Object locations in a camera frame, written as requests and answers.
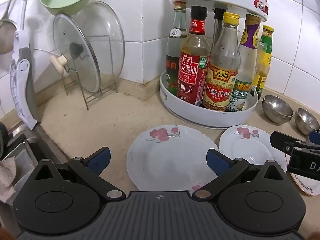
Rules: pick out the small stainless steel bowl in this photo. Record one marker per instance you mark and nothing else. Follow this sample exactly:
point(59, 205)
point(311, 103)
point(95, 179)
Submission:
point(305, 120)

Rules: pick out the yellow oil bottle green label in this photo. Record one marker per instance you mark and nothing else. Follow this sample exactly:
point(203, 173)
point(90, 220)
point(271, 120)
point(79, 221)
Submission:
point(265, 55)

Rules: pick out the white grey plastic utensil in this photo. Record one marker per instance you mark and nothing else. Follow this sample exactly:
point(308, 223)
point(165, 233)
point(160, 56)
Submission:
point(23, 90)

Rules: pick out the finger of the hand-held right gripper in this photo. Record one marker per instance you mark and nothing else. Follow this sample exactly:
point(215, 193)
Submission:
point(314, 136)
point(281, 141)

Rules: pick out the soy sauce bottle red label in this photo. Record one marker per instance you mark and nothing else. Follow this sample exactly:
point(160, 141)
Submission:
point(191, 80)

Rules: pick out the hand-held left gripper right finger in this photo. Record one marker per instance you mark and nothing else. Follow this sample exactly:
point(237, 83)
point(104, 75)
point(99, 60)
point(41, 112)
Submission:
point(217, 162)

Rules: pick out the large clear glass lid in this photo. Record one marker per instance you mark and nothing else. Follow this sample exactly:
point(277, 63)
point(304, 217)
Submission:
point(105, 30)

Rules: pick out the white rotating spice rack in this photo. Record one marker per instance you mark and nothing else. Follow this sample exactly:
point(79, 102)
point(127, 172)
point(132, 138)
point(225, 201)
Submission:
point(225, 122)

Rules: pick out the large white floral plate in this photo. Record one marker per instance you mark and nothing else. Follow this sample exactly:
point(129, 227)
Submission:
point(170, 160)

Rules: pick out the large stainless steel bowl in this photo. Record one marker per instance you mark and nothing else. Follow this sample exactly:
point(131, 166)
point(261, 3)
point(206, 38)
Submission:
point(276, 108)

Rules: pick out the steel slotted spoon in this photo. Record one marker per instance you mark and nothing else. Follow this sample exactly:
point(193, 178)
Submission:
point(25, 7)

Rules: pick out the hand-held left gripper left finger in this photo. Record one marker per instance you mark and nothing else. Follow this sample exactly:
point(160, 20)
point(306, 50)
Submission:
point(100, 160)

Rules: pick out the sauce bottle purple label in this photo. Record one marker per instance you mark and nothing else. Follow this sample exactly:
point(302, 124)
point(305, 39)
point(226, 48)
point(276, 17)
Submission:
point(248, 37)

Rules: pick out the glass lid with cream knob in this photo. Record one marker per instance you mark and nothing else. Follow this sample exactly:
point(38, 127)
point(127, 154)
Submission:
point(75, 62)

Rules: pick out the steel mesh strainer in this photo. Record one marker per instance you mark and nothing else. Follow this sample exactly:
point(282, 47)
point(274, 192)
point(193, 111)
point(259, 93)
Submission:
point(6, 36)

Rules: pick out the stainless steel sink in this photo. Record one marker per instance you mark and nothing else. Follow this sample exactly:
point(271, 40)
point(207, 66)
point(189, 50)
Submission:
point(37, 145)

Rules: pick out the small white floral plate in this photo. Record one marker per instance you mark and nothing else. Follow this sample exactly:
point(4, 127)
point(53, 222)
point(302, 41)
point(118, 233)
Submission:
point(240, 145)

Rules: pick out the vinegar bottle yellow cap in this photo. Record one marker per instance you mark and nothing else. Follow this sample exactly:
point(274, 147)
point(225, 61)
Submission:
point(220, 80)

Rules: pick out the white plate with orange rim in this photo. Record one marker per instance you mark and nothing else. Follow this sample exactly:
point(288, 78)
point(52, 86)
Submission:
point(305, 185)

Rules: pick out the beige dish cloth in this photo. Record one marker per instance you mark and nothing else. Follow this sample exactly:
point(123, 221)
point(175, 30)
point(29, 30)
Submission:
point(6, 180)

